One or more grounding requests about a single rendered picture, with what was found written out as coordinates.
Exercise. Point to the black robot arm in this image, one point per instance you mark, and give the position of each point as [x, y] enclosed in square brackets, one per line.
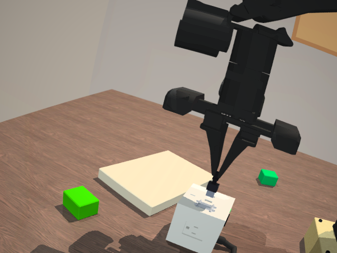
[207, 29]

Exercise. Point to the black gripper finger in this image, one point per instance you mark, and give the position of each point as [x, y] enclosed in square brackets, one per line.
[215, 140]
[237, 147]

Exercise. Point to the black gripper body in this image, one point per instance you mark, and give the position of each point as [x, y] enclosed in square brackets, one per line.
[241, 98]

